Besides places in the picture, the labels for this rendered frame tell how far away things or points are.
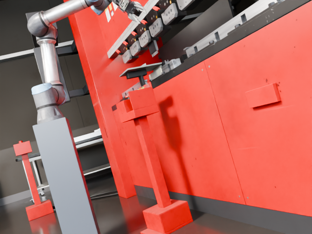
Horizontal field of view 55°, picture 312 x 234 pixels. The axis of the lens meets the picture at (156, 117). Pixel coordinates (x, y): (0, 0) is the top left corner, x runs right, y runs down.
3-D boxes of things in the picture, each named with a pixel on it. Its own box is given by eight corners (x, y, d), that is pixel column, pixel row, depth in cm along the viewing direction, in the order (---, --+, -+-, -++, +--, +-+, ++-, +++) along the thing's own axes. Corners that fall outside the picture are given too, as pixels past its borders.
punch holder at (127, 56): (124, 64, 261) (119, 46, 262) (133, 62, 265) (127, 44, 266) (130, 58, 248) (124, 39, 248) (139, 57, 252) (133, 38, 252)
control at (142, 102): (120, 123, 182) (113, 94, 182) (143, 117, 190) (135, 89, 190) (135, 117, 165) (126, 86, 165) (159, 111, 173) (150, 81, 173)
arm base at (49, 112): (35, 125, 166) (30, 107, 166) (40, 126, 181) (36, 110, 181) (62, 117, 169) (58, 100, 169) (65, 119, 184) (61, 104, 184)
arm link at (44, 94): (32, 108, 170) (25, 86, 170) (43, 109, 183) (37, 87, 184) (51, 102, 168) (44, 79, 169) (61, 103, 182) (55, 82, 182)
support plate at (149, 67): (119, 77, 214) (119, 75, 214) (151, 70, 225) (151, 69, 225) (127, 69, 198) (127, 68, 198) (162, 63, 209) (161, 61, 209)
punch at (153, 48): (151, 57, 222) (147, 45, 222) (153, 57, 223) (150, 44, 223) (157, 53, 213) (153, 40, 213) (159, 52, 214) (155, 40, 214)
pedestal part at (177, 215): (140, 233, 176) (134, 214, 176) (174, 217, 189) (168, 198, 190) (157, 240, 159) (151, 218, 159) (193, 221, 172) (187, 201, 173)
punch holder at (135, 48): (132, 56, 243) (126, 37, 244) (141, 55, 247) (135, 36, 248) (138, 50, 230) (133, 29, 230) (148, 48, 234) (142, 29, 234)
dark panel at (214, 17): (170, 89, 312) (158, 49, 313) (172, 89, 312) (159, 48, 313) (243, 53, 210) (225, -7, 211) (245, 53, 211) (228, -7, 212)
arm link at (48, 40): (41, 107, 182) (28, 19, 182) (52, 107, 197) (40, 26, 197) (59, 104, 180) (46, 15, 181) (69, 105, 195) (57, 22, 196)
